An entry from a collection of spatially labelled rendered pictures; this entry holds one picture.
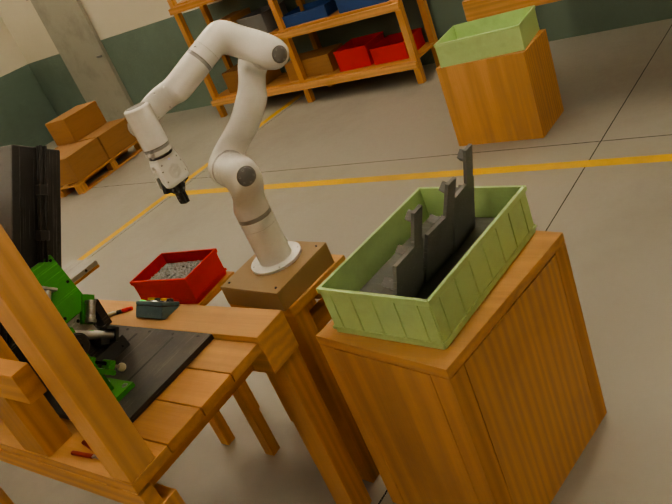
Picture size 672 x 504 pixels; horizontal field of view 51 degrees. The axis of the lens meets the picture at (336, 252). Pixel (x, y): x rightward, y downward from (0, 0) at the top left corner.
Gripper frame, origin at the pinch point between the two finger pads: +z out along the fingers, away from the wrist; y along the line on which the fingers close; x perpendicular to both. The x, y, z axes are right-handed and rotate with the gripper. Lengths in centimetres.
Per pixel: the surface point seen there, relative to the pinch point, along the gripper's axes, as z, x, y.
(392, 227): 38, -45, 38
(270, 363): 51, -26, -19
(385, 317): 42, -64, -4
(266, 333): 42, -26, -15
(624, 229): 130, -74, 180
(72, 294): 17, 37, -31
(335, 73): 104, 282, 467
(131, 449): 35, -26, -70
